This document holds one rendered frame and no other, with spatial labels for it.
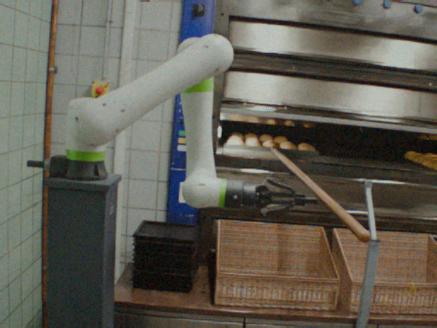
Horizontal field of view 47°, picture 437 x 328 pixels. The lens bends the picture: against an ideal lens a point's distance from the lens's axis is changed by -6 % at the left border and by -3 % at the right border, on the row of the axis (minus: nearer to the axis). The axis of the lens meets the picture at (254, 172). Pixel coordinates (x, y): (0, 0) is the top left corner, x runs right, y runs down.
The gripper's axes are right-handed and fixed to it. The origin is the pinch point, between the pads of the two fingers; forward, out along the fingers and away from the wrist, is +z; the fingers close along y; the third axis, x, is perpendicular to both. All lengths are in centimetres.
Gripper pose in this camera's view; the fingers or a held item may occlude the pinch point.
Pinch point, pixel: (305, 200)
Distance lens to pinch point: 169.6
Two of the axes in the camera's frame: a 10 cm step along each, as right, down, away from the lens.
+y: -0.9, 9.8, 1.5
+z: 9.9, 0.9, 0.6
